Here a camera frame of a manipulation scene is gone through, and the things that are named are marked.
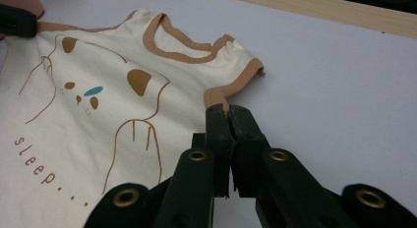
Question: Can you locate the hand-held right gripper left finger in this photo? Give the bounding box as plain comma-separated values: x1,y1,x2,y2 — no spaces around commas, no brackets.
161,103,237,228

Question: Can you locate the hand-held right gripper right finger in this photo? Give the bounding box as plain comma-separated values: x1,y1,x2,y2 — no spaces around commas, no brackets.
229,104,358,228

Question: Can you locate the cream baby bodysuit brown trim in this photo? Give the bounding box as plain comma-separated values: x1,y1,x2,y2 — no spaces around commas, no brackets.
0,8,266,228

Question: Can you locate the light wooden table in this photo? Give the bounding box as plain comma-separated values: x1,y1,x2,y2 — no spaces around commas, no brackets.
206,0,417,39

